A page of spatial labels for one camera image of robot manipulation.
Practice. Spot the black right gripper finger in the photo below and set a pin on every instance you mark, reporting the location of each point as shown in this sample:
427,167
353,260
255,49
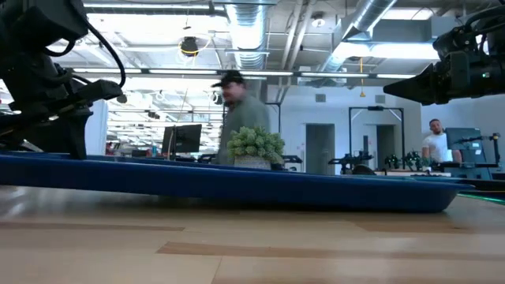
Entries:
426,84

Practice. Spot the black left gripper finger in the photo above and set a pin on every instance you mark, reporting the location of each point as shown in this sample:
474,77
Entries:
77,138
100,90

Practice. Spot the blue plastic tray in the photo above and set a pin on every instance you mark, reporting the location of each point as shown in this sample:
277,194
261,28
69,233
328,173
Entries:
236,187

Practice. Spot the black background robot arm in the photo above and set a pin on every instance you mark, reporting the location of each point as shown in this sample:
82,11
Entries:
292,159

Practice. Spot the white round column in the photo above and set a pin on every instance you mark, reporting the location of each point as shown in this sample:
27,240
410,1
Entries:
98,130

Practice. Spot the person in white shirt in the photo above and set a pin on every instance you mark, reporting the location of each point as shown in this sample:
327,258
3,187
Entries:
436,146

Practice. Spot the black boom stand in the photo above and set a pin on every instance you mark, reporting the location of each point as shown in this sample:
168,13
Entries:
479,138

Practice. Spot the grey door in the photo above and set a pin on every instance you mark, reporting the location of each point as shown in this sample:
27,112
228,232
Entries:
320,148
386,144

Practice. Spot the black background robot arms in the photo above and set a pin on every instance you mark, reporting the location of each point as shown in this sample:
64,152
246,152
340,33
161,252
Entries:
402,161

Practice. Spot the black computer monitor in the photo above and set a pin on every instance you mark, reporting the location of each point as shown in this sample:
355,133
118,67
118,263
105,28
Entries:
185,138

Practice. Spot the person with cap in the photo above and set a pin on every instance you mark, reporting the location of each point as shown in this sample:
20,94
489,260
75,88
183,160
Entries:
242,114

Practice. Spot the green artificial plant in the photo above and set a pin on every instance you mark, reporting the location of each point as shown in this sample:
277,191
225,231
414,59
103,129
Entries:
256,144

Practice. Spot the grey patterned plant pot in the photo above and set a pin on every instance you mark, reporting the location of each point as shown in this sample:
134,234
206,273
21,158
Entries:
252,162

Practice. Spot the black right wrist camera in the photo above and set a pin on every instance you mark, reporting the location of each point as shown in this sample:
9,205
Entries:
453,41

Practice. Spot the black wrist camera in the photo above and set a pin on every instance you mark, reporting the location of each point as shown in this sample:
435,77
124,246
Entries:
453,41
47,19

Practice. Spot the grey wall vent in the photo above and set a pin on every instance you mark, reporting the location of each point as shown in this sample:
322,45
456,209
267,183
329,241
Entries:
320,98
380,99

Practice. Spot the black metal frame rig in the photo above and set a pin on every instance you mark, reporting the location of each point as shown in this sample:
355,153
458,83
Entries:
401,134
278,114

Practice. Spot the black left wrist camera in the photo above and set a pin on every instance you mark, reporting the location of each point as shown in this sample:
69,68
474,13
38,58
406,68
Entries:
47,19

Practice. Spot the silver slanted ceiling duct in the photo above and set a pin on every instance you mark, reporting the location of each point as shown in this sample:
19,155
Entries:
355,27

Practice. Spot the silver corrugated ceiling duct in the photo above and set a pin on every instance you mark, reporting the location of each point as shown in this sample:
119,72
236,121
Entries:
248,35

